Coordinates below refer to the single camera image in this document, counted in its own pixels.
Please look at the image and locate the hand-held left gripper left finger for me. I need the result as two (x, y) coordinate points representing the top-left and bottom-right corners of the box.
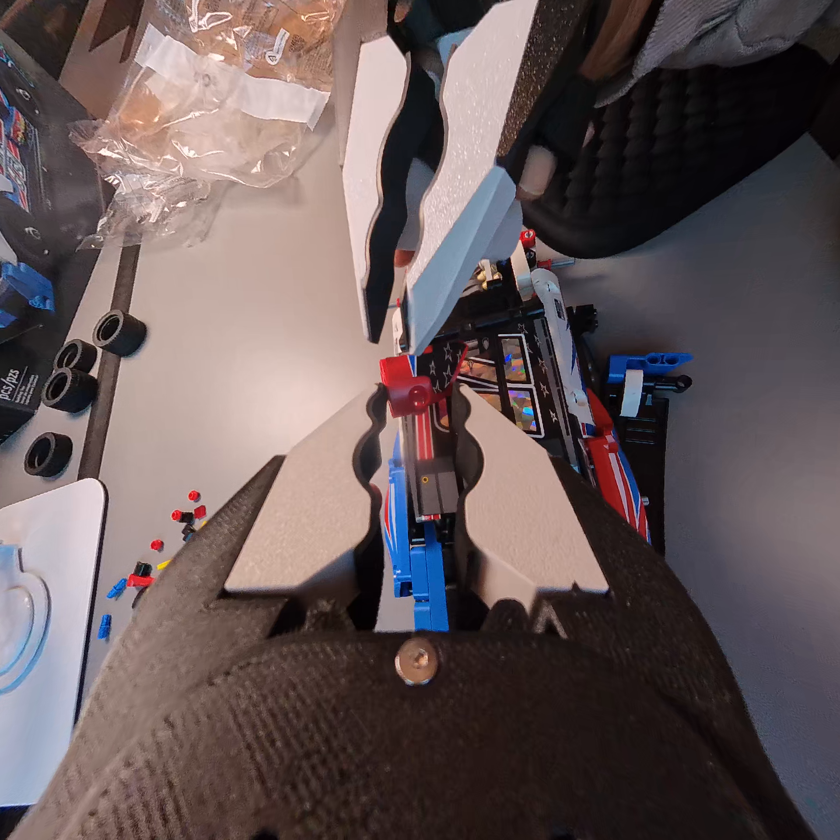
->
(224, 384), (388, 614)

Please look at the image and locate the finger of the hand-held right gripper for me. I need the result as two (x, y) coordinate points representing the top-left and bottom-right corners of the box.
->
(340, 33), (447, 345)
(402, 0), (542, 355)

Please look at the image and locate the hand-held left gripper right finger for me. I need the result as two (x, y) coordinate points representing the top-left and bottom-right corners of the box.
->
(451, 384), (610, 621)

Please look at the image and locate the lego race car model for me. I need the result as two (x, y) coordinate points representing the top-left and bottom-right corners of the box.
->
(381, 230), (694, 631)

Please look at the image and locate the red lego connector piece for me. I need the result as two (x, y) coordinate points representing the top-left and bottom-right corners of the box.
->
(381, 354), (434, 417)

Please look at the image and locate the person's right forearm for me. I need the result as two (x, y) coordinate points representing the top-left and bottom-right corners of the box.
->
(594, 0), (840, 109)

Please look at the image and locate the pile of small lego pieces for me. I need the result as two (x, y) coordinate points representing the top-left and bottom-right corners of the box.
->
(98, 489), (211, 641)

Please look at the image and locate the black lego tyre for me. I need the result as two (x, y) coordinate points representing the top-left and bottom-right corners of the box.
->
(24, 432), (74, 476)
(54, 339), (99, 374)
(41, 367), (99, 414)
(94, 310), (147, 357)

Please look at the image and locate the black lego set box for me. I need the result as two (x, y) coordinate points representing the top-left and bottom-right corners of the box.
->
(0, 26), (116, 447)

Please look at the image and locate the blue lego block assembly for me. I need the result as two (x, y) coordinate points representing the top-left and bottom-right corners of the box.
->
(0, 259), (55, 330)

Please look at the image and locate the person's right hand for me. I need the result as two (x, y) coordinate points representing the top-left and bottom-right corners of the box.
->
(515, 0), (657, 204)

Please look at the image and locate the clear bag with white label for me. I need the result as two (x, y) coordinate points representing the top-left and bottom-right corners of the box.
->
(108, 0), (336, 191)

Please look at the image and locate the black knit cloth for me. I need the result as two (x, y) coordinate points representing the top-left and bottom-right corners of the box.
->
(521, 46), (840, 258)

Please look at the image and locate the crumpled clear plastic bag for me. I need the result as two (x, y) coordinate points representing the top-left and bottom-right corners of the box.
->
(69, 118), (221, 252)

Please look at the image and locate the white rounded board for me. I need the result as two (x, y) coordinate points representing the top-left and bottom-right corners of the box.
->
(0, 478), (109, 807)

